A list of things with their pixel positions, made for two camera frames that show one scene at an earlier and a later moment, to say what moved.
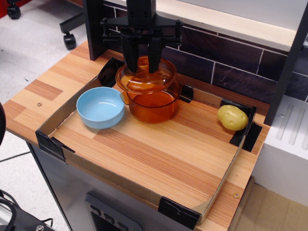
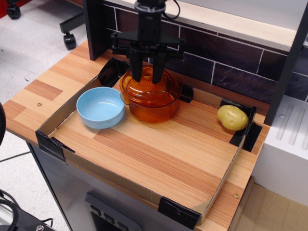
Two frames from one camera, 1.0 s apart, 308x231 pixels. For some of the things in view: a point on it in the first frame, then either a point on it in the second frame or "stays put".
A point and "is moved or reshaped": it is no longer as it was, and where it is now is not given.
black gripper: [142, 19] to [148, 39]
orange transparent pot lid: [144, 82] is moved or reshaped
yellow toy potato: [233, 117] stays put
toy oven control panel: [102, 216] stays put
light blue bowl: [100, 108] stays put
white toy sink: [282, 166] stays put
